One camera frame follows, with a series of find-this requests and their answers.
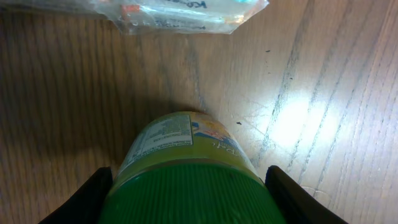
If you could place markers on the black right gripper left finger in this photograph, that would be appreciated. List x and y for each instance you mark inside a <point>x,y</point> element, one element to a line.
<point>84,206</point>

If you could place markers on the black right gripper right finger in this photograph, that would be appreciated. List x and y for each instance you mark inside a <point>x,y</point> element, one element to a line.
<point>296,205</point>

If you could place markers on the Kleenex tissue multipack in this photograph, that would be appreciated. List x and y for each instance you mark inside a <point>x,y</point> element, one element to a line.
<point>179,16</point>

